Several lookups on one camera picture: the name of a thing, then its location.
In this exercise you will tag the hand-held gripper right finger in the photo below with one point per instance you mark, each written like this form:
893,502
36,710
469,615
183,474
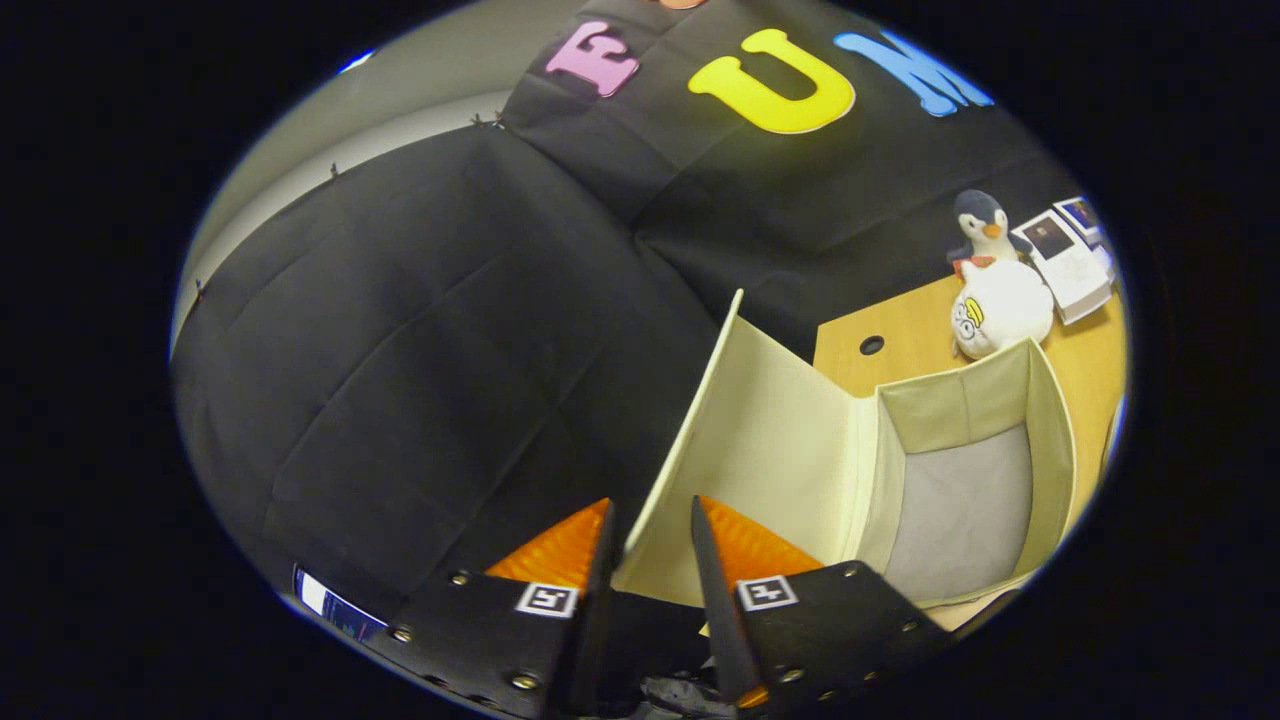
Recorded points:
715,600

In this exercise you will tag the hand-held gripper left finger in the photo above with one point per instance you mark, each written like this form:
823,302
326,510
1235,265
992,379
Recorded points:
590,620

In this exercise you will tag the book with blue picture cover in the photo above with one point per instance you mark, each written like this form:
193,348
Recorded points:
1082,215

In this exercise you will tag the white book with portrait cover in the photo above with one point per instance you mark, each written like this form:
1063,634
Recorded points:
1070,270

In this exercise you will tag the blue and white object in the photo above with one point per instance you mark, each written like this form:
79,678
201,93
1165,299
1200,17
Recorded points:
335,605

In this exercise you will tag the black backdrop cloth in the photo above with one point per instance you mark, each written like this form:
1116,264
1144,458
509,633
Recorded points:
400,350

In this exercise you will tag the grey fabric storage box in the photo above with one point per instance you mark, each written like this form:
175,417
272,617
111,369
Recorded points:
770,460

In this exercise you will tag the white plush toy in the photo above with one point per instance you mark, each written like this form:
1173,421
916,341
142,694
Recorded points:
1005,305

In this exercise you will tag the penguin plush toy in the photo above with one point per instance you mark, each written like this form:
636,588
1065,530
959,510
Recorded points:
985,225

